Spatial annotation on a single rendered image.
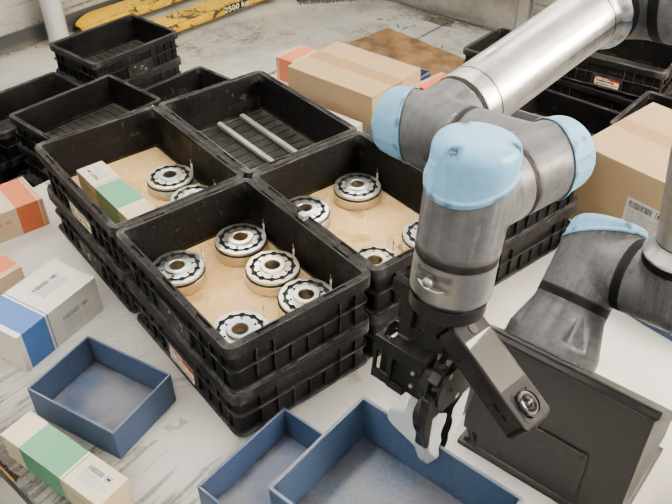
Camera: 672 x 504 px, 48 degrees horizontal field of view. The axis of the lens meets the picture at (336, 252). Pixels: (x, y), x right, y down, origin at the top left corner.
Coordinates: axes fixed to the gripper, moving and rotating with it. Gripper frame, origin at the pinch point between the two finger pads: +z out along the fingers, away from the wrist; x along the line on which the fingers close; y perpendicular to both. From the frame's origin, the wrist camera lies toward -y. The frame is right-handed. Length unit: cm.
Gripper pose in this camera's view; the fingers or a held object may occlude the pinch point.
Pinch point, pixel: (436, 454)
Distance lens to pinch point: 82.8
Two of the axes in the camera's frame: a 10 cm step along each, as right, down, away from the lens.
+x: -6.7, 3.7, -6.4
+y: -7.4, -4.1, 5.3
